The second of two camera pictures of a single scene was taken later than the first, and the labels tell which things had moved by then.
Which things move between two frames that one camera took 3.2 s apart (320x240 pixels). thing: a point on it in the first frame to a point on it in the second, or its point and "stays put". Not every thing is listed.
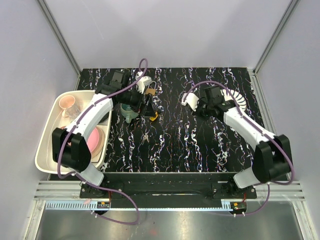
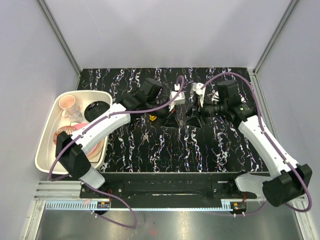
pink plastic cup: (66, 101) stays put
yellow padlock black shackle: (153, 118) stays put
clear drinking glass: (72, 112) stays put
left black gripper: (141, 106) to (172, 122)
